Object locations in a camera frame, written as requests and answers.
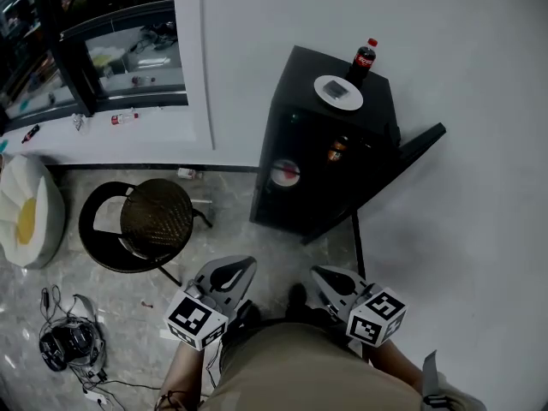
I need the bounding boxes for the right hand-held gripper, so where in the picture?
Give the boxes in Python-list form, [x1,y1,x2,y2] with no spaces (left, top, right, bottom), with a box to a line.
[310,265,408,348]

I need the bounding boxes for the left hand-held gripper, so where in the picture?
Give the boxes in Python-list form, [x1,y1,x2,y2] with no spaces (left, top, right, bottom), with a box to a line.
[164,254,258,351]

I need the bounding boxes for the white round plate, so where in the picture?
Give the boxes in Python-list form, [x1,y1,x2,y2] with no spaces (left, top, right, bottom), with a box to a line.
[269,158,301,187]
[313,74,365,111]

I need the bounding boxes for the black mini fridge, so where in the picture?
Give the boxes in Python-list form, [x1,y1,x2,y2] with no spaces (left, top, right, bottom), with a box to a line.
[249,45,447,247]

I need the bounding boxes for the person's left forearm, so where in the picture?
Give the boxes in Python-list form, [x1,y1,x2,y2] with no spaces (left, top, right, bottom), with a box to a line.
[158,340,205,411]

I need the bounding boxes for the person's right forearm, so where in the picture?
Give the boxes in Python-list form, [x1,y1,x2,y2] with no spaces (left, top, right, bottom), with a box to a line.
[367,338,425,391]

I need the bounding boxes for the person's black trousers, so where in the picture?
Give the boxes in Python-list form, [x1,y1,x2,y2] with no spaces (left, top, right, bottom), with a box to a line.
[220,304,359,359]

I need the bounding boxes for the person's beige shirt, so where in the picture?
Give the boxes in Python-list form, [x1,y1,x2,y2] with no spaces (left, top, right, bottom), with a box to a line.
[199,321,489,411]

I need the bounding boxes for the black wicker chair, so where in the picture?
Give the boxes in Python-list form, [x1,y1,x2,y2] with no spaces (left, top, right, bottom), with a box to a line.
[78,177,214,288]

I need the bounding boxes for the orange drink bottle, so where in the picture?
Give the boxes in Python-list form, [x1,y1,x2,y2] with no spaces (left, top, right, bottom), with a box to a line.
[327,134,350,164]

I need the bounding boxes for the white flower-shaped cushion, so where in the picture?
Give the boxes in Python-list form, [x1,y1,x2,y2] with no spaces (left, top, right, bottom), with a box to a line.
[0,154,66,270]

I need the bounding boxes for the clear bottle with red label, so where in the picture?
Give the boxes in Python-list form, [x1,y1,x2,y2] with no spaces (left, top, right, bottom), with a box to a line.
[110,111,140,127]

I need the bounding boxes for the cola bottle with red cap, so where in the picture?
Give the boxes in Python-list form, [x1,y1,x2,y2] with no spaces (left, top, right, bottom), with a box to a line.
[345,38,378,89]

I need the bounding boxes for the grey shoulder strap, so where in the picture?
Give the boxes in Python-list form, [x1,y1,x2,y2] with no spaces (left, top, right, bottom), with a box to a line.
[421,349,450,411]

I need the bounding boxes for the black arm cord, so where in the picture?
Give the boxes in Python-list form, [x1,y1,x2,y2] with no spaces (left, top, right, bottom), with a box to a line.
[156,390,189,411]

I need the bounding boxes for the black headset with cables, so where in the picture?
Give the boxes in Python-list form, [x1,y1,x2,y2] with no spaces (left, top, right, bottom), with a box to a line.
[38,287,107,372]

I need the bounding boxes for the black window frame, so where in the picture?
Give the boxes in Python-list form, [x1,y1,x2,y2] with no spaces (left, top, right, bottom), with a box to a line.
[0,0,189,132]

